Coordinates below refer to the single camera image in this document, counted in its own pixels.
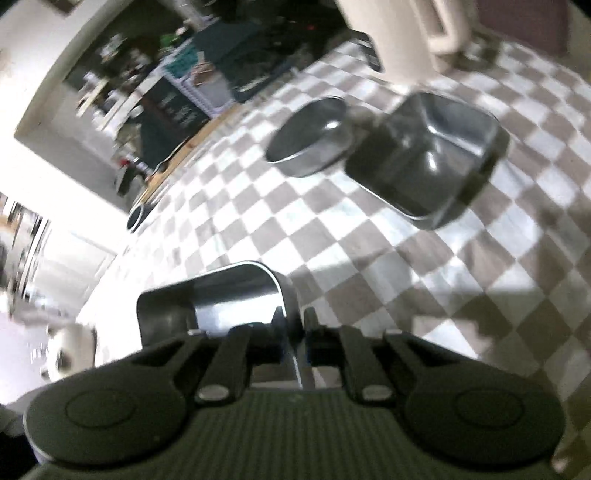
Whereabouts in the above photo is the small rectangular steel tray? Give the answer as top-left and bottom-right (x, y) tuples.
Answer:
(136, 261), (315, 388)

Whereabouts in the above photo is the large rectangular steel tray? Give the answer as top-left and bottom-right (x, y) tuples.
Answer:
(344, 91), (509, 230)

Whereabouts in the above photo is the round steel bowl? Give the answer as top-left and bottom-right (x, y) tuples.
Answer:
(264, 97), (355, 178)

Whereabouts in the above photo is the cat shaped ceramic dish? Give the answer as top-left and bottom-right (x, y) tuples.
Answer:
(39, 323), (96, 382)

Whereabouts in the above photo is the checkered tablecloth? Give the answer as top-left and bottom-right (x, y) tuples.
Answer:
(78, 42), (590, 479)

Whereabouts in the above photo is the grey trash bin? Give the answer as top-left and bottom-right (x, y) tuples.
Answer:
(126, 203), (153, 232)

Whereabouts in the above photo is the black have a nice day sign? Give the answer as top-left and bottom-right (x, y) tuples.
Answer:
(140, 78), (211, 145)

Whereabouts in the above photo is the white storage crate with sign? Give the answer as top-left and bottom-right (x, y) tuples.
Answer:
(159, 40), (235, 118)

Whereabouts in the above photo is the beige electric kettle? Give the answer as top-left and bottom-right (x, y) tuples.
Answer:
(337, 0), (472, 86)

